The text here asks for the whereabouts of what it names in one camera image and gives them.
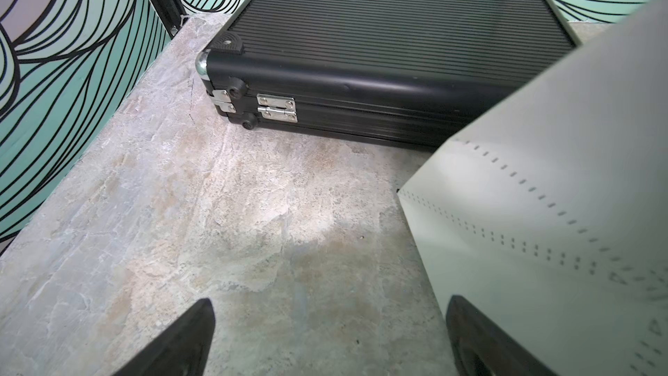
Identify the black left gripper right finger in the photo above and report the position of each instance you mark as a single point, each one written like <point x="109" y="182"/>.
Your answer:
<point x="481" y="347"/>

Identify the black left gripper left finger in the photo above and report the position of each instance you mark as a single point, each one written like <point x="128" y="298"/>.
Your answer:
<point x="181" y="349"/>

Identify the white non-woven bag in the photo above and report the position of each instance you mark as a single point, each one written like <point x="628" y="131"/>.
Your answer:
<point x="549" y="212"/>

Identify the black ribbed hard case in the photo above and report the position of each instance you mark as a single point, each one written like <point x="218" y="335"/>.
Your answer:
<point x="408" y="73"/>

